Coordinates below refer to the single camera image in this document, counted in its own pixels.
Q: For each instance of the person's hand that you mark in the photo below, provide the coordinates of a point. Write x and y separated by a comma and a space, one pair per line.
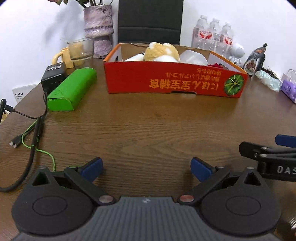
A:
288, 232

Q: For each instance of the water bottle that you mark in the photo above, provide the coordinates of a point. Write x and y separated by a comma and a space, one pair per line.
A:
200, 33
226, 39
214, 29

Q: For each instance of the black paper bag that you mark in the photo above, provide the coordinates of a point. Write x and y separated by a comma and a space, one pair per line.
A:
149, 21

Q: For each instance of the water bottle middle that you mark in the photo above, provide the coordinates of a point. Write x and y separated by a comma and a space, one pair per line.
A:
214, 29

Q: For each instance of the black food pouch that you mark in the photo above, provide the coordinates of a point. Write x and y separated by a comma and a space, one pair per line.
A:
255, 60

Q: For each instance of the white robot figurine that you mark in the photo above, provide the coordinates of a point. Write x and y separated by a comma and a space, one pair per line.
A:
236, 53

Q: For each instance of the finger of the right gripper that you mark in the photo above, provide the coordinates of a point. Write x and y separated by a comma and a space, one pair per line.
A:
257, 152
285, 140

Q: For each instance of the black stand with cable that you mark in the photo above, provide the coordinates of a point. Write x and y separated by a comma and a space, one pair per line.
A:
5, 107

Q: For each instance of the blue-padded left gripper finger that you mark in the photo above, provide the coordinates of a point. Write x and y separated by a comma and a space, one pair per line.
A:
82, 178

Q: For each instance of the dried pink flowers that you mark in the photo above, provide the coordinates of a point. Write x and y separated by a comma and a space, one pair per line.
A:
82, 3

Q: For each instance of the yellow mug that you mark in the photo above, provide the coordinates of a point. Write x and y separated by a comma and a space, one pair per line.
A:
66, 54

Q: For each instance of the red cardboard tray box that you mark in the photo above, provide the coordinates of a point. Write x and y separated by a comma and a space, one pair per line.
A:
167, 77

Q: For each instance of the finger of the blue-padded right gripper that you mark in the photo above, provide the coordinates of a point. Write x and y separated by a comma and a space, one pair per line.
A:
210, 177

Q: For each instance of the white handheld device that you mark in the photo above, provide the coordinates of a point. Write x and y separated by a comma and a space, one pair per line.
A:
137, 57

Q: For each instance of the white plastic bottle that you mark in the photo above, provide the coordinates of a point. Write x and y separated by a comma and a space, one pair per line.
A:
191, 57

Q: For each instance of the water bottle right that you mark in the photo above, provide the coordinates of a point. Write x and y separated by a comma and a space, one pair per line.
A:
226, 39

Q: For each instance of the water bottle left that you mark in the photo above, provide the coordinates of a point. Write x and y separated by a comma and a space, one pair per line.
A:
200, 33

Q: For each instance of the glass cup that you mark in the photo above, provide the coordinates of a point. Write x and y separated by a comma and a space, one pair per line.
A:
81, 52

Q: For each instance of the green hard case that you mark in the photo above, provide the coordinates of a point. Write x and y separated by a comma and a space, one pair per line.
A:
69, 93

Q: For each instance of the purple tissue pack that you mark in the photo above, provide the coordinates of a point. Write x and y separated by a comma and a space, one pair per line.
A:
289, 89

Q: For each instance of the yellow white plush toy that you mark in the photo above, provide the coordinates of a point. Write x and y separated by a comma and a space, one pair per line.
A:
165, 52

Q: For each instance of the red artificial rose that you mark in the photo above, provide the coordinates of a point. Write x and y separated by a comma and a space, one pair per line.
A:
217, 65

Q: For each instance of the clear bubble plastic bag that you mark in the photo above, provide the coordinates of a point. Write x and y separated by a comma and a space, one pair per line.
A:
272, 83

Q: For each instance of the purple textured vase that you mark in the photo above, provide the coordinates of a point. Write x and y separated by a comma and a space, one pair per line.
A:
98, 24

